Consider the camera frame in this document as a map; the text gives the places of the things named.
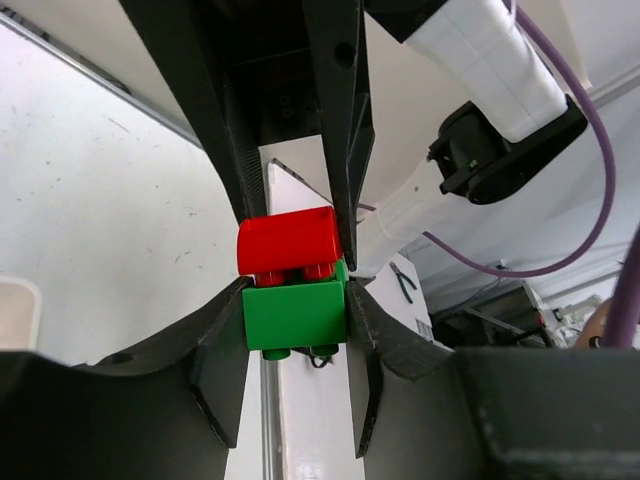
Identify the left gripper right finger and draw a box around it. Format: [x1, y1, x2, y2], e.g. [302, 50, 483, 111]
[345, 281, 639, 479]

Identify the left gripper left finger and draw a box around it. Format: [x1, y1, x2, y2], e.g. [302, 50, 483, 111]
[1, 277, 250, 479]

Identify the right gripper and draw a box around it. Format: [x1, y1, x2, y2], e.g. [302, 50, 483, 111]
[120, 0, 375, 271]

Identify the green lego block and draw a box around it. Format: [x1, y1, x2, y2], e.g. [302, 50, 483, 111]
[242, 260, 348, 360]

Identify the red lego brick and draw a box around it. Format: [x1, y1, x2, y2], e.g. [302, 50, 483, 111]
[237, 206, 343, 287]

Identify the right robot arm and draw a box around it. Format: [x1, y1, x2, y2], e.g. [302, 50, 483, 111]
[122, 1, 588, 285]

